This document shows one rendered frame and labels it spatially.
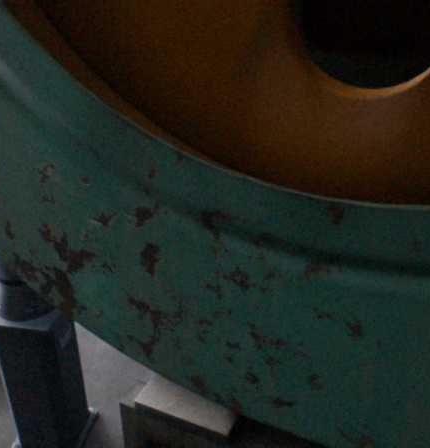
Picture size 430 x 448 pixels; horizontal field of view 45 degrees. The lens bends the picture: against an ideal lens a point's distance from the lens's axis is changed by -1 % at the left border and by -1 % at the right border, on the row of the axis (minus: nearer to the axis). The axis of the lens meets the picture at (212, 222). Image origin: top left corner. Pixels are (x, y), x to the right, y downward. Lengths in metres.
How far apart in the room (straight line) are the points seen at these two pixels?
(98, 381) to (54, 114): 1.46
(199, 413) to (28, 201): 0.46
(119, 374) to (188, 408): 1.01
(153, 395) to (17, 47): 0.55
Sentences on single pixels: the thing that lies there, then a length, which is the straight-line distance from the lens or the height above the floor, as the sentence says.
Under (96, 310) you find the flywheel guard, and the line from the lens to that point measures 0.35.
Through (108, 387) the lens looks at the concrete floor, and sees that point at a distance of 1.69.
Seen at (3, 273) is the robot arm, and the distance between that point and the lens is 1.22.
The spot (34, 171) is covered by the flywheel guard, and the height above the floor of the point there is 1.06.
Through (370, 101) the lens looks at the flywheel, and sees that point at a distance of 0.30.
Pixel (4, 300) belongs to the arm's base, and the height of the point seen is 0.50.
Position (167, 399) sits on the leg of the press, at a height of 0.64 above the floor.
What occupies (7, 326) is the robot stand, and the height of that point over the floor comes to 0.45.
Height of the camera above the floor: 1.18
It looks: 27 degrees down
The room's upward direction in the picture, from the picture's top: straight up
